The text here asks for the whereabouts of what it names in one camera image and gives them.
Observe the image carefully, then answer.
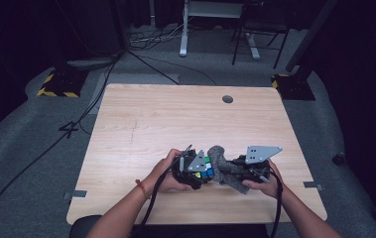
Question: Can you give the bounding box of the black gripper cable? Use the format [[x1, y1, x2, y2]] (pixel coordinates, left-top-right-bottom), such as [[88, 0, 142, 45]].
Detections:
[[132, 157, 182, 238], [268, 168, 284, 238]]

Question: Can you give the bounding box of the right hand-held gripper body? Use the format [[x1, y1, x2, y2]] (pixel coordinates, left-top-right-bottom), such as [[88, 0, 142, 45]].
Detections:
[[238, 145, 284, 183]]

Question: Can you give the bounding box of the person's left hand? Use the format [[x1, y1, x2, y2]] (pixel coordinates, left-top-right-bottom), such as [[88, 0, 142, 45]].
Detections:
[[148, 148, 193, 194]]

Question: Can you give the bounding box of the black slanted stand post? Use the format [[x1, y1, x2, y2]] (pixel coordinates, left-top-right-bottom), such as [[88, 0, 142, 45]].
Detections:
[[286, 0, 339, 74]]

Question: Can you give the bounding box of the multicoloured puzzle cube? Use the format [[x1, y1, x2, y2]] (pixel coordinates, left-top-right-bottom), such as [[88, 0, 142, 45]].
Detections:
[[193, 156, 215, 179]]

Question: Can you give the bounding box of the bundle of floor cables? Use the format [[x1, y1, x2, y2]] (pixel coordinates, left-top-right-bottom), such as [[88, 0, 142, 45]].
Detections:
[[128, 23, 190, 52]]

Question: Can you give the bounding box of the black stool seat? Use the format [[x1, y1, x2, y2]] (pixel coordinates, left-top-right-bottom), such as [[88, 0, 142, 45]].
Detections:
[[68, 214, 104, 238]]

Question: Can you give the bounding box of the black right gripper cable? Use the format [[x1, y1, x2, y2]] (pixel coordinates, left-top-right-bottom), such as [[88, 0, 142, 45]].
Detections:
[[268, 168, 284, 238]]

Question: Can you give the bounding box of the black chair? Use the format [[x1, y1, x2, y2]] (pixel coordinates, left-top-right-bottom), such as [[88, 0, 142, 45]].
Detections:
[[231, 0, 291, 70]]

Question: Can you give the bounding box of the white desk frame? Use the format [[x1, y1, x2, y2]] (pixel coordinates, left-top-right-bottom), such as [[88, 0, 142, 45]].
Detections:
[[179, 0, 261, 60]]

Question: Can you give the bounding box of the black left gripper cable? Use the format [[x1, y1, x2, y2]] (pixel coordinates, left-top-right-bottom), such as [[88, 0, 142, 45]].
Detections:
[[132, 157, 182, 238]]

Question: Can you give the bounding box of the black hazard-striped stand base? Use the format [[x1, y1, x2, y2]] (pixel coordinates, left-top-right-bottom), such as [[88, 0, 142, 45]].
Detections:
[[36, 66, 89, 99], [271, 72, 316, 101]]

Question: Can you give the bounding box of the thin black floor cable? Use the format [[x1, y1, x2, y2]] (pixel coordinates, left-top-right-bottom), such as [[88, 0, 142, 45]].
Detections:
[[126, 49, 218, 87]]

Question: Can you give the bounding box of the small black floor caster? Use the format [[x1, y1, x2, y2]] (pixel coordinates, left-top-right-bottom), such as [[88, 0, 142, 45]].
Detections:
[[331, 152, 346, 167]]

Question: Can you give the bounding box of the long black floor cable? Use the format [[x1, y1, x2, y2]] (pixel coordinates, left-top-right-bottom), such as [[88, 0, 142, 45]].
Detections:
[[0, 54, 121, 237]]

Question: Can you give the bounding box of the person's right hand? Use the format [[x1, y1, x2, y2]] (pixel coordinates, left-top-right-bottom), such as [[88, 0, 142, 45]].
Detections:
[[241, 159, 285, 199]]

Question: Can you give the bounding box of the grey cloth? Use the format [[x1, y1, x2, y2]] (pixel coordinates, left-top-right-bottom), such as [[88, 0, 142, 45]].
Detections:
[[206, 145, 250, 195]]

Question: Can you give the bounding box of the red bead bracelet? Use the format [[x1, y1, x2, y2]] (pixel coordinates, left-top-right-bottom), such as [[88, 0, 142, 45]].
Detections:
[[134, 178, 152, 200]]

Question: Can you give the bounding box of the person's dark clothing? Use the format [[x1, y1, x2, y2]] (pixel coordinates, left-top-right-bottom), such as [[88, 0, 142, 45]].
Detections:
[[131, 223, 272, 238]]

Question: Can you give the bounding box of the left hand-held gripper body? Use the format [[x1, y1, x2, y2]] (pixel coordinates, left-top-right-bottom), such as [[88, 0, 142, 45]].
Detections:
[[171, 148, 209, 191]]

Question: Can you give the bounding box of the grey tape marker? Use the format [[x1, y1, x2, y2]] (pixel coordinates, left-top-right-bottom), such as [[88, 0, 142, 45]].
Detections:
[[303, 180, 325, 192], [63, 189, 88, 200]]

